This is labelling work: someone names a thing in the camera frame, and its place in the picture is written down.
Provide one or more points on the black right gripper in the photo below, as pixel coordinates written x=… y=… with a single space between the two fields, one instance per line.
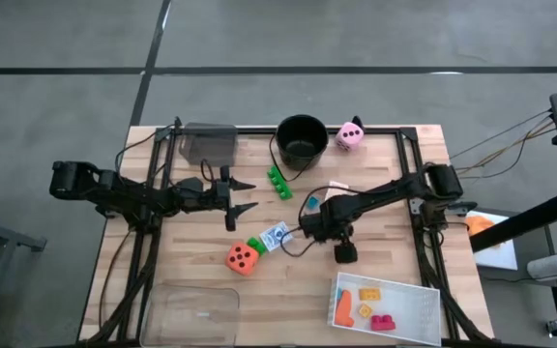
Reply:
x=327 y=227

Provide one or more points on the white side table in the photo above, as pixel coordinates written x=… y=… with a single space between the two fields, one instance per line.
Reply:
x=501 y=256

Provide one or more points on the white perforated plastic bin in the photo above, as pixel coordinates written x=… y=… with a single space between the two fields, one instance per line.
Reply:
x=404 y=314

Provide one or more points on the smoky translucent plastic container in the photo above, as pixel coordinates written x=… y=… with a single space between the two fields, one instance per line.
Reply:
x=208 y=145

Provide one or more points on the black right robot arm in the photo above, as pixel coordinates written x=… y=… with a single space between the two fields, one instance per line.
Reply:
x=385 y=191

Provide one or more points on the yellow two-stud toy block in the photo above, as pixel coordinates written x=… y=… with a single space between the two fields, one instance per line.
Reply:
x=370 y=294

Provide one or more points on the orange foam die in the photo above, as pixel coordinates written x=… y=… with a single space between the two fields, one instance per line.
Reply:
x=241 y=258

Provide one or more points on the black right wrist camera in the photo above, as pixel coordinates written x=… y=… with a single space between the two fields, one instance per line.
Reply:
x=345 y=252

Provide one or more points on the blue toy block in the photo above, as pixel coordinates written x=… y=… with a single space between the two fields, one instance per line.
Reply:
x=313 y=203

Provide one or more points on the small green toy block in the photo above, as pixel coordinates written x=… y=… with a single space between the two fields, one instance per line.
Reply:
x=257 y=245

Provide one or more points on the pink plush die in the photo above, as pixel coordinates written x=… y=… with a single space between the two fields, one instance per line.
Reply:
x=348 y=136

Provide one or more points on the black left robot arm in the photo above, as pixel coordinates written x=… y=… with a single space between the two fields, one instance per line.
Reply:
x=128 y=195

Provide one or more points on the orange object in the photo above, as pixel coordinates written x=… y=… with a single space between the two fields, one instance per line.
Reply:
x=479 y=224

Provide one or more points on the long green toy block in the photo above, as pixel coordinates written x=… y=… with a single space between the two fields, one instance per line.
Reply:
x=279 y=182

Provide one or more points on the blue playing card box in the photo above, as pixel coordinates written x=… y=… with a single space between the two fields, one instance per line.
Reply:
x=275 y=237

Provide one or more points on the white paper roll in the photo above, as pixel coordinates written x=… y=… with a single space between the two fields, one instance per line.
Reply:
x=549 y=266

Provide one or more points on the black caster wheel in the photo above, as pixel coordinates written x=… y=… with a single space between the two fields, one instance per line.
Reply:
x=554 y=328

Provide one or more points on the black jack-o-lantern bucket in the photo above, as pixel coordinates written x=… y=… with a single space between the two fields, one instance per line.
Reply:
x=302 y=140

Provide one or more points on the black metal beam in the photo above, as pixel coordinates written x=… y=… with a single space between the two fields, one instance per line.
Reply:
x=525 y=222

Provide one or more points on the clear plastic container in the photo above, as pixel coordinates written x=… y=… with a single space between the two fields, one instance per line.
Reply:
x=189 y=314

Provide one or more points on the black aluminium table frame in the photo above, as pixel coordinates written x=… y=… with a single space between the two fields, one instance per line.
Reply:
x=385 y=129

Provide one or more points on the cyan toy block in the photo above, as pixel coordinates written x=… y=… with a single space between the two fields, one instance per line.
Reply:
x=339 y=293

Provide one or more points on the small yellow toy block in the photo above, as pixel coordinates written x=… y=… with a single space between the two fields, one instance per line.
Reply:
x=365 y=310

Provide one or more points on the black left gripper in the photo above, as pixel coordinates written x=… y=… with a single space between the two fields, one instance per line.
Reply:
x=218 y=198

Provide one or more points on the large orange toy block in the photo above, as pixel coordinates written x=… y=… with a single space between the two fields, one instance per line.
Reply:
x=343 y=309

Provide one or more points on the red two-stud toy block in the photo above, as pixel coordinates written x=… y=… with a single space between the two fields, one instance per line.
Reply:
x=383 y=323

